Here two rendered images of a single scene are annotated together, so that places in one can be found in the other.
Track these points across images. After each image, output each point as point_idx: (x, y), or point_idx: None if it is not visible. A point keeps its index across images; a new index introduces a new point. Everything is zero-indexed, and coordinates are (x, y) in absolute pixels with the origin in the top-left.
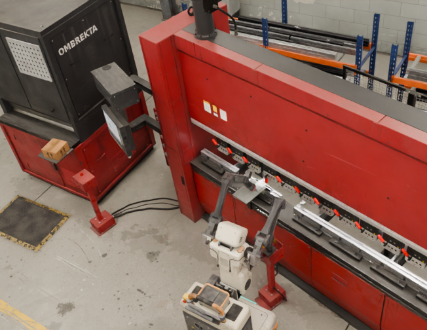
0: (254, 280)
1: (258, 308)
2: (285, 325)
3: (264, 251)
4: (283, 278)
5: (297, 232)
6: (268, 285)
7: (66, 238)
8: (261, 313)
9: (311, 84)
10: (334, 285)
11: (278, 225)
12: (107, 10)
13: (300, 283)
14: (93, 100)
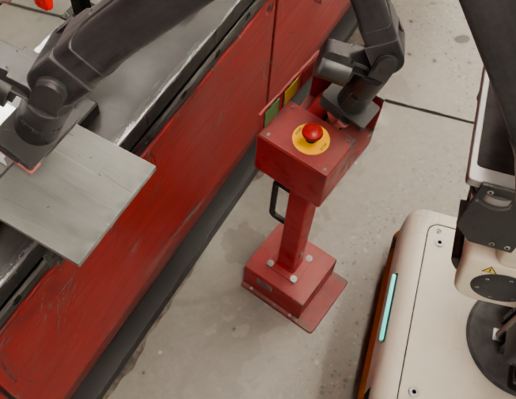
0: (232, 350)
1: (419, 257)
2: (371, 227)
3: (362, 119)
4: (206, 256)
5: (244, 1)
6: (297, 258)
7: None
8: (436, 242)
9: None
10: (313, 24)
11: (180, 106)
12: None
13: (225, 196)
14: None
